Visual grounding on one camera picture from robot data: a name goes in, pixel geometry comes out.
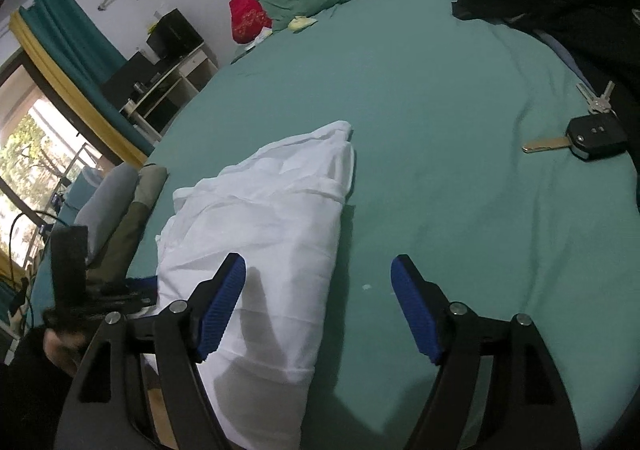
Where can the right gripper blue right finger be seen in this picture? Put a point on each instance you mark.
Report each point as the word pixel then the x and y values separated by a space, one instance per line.
pixel 422 304

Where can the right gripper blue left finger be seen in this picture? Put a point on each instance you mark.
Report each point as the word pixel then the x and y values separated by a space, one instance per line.
pixel 213 302

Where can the white hooded garment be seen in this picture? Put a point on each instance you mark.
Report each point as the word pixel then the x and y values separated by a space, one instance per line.
pixel 280 209

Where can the person's left hand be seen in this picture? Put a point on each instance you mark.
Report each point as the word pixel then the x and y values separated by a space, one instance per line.
pixel 65 349

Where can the folded olive garment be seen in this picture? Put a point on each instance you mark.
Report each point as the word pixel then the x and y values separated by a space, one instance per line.
pixel 116 255

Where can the folded grey sweater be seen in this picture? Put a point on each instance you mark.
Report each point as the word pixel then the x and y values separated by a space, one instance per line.
pixel 105 209

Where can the green bed sheet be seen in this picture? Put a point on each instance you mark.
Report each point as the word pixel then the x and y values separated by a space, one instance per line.
pixel 439 110

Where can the white wooden desk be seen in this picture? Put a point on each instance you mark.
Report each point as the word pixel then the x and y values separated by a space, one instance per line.
pixel 153 111

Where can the black computer monitor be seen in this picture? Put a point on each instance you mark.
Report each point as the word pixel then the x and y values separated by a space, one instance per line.
pixel 130 80

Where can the teal curtain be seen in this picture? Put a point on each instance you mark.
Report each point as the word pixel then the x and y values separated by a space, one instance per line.
pixel 83 53

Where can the black car key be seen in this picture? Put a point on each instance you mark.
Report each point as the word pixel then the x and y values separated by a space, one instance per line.
pixel 589 138

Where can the black computer tower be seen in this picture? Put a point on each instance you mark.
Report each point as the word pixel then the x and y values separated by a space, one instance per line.
pixel 173 37

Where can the silver keys bunch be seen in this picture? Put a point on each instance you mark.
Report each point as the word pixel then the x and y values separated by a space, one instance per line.
pixel 597 104

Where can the yellow plastic packet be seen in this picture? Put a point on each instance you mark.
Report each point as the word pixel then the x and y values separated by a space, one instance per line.
pixel 299 23

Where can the yellow curtain edge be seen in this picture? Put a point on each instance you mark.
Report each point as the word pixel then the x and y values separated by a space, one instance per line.
pixel 72 96

